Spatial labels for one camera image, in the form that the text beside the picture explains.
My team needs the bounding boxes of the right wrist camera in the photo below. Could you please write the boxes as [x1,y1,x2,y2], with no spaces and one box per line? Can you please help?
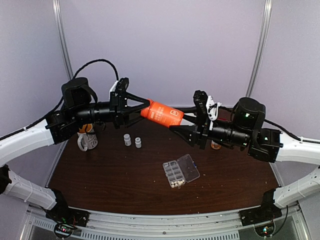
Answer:
[193,90,222,121]

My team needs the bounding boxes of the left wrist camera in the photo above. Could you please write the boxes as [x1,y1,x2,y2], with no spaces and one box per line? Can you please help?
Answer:
[109,77,129,96]

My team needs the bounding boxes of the beige pills in organizer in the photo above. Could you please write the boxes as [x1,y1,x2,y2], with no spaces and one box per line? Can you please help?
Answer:
[170,179,186,188]

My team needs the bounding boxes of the clear plastic pill organizer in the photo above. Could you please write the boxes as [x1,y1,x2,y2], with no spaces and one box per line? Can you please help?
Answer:
[162,154,201,188]

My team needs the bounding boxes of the left aluminium frame post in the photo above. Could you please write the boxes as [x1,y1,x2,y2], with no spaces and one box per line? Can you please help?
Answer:
[51,0,84,112]

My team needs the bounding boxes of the left black braided cable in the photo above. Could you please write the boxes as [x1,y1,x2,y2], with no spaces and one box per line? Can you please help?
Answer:
[22,58,120,131]

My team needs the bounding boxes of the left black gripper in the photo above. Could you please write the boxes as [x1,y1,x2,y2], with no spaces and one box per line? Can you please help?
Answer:
[73,90,151,129]

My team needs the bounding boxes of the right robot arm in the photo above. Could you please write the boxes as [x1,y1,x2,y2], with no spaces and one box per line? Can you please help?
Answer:
[169,97,320,165]

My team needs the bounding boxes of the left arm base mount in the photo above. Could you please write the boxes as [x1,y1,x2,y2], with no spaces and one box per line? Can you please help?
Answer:
[43,189,90,239]

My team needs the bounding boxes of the aluminium frame post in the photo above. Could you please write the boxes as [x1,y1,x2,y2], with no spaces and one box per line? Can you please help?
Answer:
[51,0,84,112]
[244,0,273,98]

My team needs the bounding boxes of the taller small white bottle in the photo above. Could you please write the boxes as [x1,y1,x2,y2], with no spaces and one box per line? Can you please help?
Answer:
[123,133,132,147]

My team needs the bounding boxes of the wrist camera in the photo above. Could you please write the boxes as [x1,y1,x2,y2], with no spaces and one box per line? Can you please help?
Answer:
[193,90,222,121]
[109,77,129,96]

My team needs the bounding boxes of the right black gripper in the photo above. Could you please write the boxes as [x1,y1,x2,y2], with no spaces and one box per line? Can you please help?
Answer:
[168,106,251,151]

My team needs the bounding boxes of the grey capped white orange bottle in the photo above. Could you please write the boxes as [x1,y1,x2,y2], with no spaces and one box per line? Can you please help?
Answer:
[210,140,222,150]

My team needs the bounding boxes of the white floral mug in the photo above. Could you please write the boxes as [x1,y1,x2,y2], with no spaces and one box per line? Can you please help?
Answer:
[77,123,98,152]

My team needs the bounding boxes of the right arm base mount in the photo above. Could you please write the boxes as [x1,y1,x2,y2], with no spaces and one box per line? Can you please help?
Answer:
[239,188,282,238]

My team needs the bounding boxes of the front aluminium rail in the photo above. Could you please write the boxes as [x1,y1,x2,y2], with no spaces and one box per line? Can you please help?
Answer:
[18,207,310,240]

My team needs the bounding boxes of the shorter small white bottle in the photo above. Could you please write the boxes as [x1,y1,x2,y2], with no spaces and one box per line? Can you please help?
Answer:
[134,137,142,149]

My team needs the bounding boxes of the orange pill bottle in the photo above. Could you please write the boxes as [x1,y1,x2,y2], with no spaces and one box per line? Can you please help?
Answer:
[140,99,184,128]

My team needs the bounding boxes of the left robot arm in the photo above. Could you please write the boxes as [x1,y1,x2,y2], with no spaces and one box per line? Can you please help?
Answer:
[0,77,150,222]

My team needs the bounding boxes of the right aluminium frame post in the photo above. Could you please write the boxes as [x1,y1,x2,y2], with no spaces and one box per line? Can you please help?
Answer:
[244,0,273,98]

